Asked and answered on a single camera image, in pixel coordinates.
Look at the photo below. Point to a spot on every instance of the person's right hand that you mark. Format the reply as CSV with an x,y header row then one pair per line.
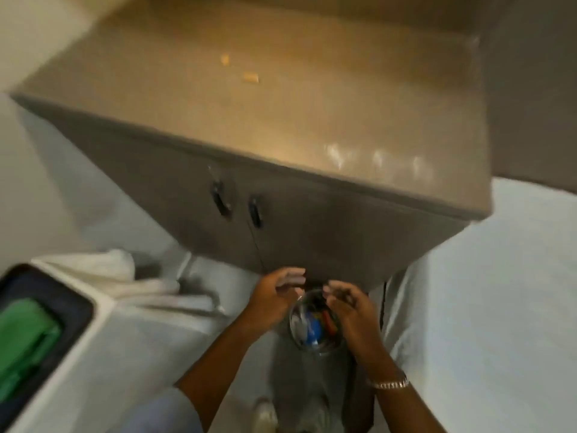
x,y
356,320

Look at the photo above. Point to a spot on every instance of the person's left hand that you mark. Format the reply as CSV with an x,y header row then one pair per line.
x,y
270,302

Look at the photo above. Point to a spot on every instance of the metal mesh bin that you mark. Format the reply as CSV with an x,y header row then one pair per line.
x,y
315,349

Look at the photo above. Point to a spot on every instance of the orange crumb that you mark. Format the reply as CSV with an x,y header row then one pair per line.
x,y
225,59
250,78

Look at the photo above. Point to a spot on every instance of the green cleaning cloth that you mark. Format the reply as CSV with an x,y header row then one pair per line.
x,y
27,338

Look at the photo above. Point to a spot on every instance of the person's left forearm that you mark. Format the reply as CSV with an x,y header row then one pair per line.
x,y
216,378

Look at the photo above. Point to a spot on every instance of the person's right forearm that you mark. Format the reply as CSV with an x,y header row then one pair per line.
x,y
401,410

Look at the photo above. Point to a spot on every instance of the person's left shoe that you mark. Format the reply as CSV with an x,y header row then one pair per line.
x,y
265,417

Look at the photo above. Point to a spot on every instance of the brown lower cabinet door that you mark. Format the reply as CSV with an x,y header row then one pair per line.
x,y
351,238
158,189

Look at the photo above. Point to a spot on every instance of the white towel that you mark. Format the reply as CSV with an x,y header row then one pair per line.
x,y
117,275

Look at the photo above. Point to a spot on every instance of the white cart with black tray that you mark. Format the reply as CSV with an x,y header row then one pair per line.
x,y
99,365

